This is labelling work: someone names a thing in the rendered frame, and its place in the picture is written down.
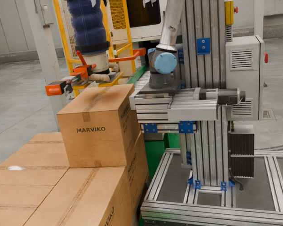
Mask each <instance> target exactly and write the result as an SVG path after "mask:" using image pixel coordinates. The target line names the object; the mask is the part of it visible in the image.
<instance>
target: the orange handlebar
mask: <svg viewBox="0 0 283 226"><path fill-rule="evenodd" d="M139 55H140V52H136V53H135V54H134V55H133V56H131V57H122V58H114V59H109V62H118V61H129V60H135V59H136V58H137V57H138V56H139ZM96 66H97V65H96V64H93V65H92V69H93V68H95V67H96ZM78 74H80V75H81V78H83V75H85V71H82V72H75V73H71V74H70V76H77V75H78ZM49 92H50V93H58V92H60V89H59V88H54V89H52V88H51V89H49Z"/></svg>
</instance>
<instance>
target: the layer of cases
mask: <svg viewBox="0 0 283 226"><path fill-rule="evenodd" d="M147 171H148V164H147V157H146V148H145V142H144V135H143V133H142V130H141V129H140V131H139V134H138V136H137V140H136V142H135V145H134V148H133V151H132V154H131V156H130V159H129V162H128V165H127V166H117V167H92V168H70V165H69V161H68V158H67V154H66V150H65V146H64V142H63V138H62V134H61V132H52V133H39V134H37V135H36V136H35V137H34V138H32V139H31V140H30V141H29V142H27V143H26V144H25V145H23V146H22V147H21V148H20V149H18V150H17V151H16V152H15V153H14V154H13V155H11V156H10V157H9V158H7V159H6V160H5V161H4V162H2V163H1V164H0V226H131V223H132V219H133V216H134V213H135V210H136V207H137V203H138V200H139V197H140V194H141V191H142V187H143V184H144V181H145V178H146V175H147Z"/></svg>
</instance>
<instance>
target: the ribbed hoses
mask: <svg viewBox="0 0 283 226"><path fill-rule="evenodd" d="M109 68H113V71H116V72H117V73H118V71H119V65H118V64H116V63H110V64H109ZM88 80H100V81H104V82H109V81H110V78H109V76H108V75H107V74H92V75H90V76H89V77H87V78H82V79H81V80H80V81H79V82H78V84H77V85H80V84H82V82H83V81H88Z"/></svg>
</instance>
